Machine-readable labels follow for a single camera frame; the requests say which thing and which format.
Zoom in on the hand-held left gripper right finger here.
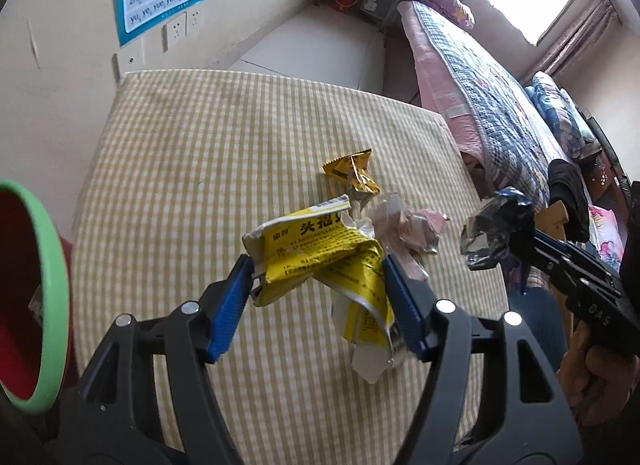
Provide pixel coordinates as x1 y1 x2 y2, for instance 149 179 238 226
382 254 584 465

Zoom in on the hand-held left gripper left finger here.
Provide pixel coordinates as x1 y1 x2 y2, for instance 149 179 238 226
75 254 257 465

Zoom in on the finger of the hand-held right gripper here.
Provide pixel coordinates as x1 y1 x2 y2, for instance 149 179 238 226
519 225 620 292
514 244 577 304

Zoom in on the silver blue wrapper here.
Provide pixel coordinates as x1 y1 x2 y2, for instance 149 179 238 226
460 186 536 271

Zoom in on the large yellow foil packet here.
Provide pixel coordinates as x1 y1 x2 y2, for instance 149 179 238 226
242 194 402 385

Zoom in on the red bin with green rim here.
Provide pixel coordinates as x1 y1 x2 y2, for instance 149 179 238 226
0 179 71 413

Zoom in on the person's right hand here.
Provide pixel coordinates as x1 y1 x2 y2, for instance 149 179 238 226
557 320 640 428

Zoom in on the pink floral cloth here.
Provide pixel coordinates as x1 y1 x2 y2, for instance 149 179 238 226
589 205 627 272

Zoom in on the wooden chair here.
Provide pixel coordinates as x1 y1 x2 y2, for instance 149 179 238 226
534 200 570 246

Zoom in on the person's right leg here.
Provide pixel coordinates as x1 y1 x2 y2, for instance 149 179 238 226
509 265 572 363

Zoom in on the black garment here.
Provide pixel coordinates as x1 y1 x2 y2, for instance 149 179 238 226
547 159 593 243

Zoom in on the crumpled pink white wrapper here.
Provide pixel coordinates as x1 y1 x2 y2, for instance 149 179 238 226
370 195 449 282

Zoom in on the small yellow candy wrapper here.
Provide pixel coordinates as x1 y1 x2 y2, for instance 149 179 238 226
322 148 382 196

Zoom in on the blue floral pillow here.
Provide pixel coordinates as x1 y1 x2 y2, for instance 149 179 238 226
525 70 597 158

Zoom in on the beige checked tablecloth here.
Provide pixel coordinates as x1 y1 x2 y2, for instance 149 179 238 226
70 69 511 465

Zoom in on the bed with patterned quilt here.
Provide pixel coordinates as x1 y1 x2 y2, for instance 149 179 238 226
397 0 591 191

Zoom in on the patterned window curtain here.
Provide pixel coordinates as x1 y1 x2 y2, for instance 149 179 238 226
520 0 623 91

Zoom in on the white wall plate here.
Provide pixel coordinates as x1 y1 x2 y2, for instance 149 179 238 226
112 38 146 83

